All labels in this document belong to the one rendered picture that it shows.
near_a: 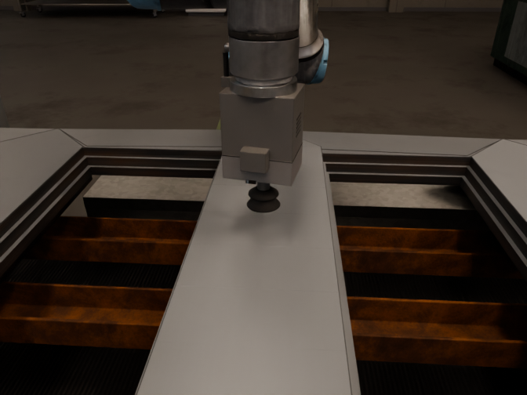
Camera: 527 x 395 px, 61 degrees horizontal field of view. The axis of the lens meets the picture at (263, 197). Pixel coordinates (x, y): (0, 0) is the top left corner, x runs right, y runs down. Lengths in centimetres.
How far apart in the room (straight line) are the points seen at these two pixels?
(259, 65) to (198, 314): 26
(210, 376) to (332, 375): 11
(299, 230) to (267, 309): 15
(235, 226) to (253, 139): 14
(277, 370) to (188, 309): 12
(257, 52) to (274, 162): 12
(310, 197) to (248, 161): 19
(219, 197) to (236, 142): 17
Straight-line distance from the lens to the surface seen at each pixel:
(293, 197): 67
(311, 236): 58
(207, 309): 48
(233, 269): 52
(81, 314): 79
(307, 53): 115
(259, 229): 59
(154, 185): 113
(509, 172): 84
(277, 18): 47
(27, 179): 81
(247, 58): 47
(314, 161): 79
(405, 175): 85
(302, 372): 42
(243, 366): 42
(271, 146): 50
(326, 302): 49
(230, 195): 67
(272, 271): 52
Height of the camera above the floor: 119
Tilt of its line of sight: 29 degrees down
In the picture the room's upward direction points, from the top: straight up
